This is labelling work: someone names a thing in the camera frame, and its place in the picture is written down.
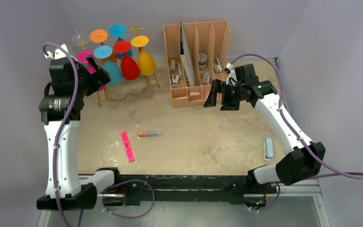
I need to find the pink flat clip tool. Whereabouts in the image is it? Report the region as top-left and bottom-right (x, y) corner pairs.
(121, 131), (135, 162)

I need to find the peach desk organizer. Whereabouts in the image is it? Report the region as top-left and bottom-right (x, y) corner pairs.
(163, 20), (231, 108)

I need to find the light blue wine glass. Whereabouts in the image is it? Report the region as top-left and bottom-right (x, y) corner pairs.
(94, 45), (123, 86)

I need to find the yellow plastic wine glass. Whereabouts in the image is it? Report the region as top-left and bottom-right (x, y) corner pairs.
(131, 35), (156, 76)

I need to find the dark blue wine glass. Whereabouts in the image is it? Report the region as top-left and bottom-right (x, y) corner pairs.
(108, 24), (133, 60)

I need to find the orange grey marker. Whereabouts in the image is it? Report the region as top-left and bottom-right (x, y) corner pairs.
(138, 131), (162, 137)

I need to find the small white stapler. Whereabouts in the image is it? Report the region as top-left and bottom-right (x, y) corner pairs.
(213, 58), (222, 74)

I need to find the gold wire glass rack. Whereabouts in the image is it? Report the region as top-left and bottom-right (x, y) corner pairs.
(71, 24), (161, 108)

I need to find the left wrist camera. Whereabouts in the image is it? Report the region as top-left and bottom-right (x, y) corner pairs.
(44, 44), (74, 60)

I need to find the orange plastic wine glass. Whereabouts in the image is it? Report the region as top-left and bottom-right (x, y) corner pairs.
(89, 29), (117, 63)

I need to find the magenta plastic wine glass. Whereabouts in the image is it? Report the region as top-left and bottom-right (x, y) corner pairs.
(76, 50), (96, 75)

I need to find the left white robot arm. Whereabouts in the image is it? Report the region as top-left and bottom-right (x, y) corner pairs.
(36, 54), (122, 210)

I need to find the clear wine glass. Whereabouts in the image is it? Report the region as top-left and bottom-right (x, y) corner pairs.
(72, 33), (89, 46)

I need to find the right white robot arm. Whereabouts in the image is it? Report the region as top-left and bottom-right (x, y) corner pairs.
(204, 64), (326, 192)

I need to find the aluminium table frame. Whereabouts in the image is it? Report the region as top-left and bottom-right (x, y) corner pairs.
(37, 56), (329, 227)

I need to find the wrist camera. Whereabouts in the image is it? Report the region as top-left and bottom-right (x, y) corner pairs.
(44, 44), (74, 60)
(224, 63), (237, 86)

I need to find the white folder in organizer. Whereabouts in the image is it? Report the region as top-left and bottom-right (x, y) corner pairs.
(180, 21), (196, 87)

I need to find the round grey tin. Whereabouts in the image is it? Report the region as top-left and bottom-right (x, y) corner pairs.
(198, 53), (208, 70)

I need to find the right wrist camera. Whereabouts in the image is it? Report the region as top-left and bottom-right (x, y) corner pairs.
(224, 63), (237, 86)

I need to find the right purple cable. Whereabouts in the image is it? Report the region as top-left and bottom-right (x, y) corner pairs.
(228, 53), (363, 214)

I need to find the red plastic wine glass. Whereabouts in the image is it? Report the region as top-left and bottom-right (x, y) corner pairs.
(113, 40), (140, 81)

